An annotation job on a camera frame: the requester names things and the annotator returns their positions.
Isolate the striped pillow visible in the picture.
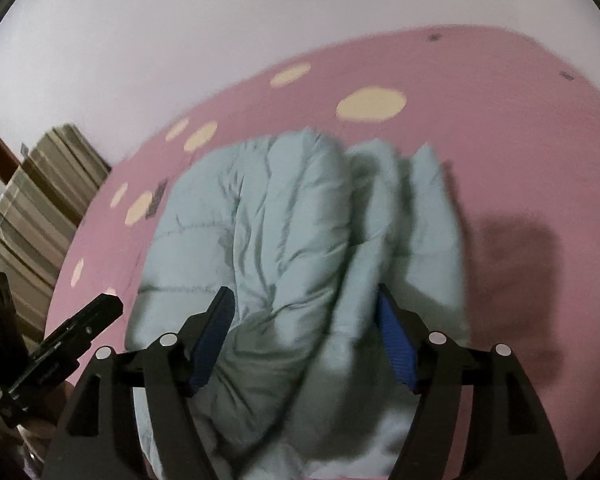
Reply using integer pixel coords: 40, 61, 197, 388
0, 124, 112, 411

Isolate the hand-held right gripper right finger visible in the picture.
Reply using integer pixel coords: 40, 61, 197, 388
376, 284, 568, 480

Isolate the light blue puffer jacket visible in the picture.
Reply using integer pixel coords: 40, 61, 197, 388
125, 127, 473, 480

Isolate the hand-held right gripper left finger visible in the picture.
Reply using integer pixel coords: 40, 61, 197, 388
40, 286, 236, 480

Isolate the pink dotted bedsheet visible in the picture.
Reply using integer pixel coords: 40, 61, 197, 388
42, 22, 600, 480

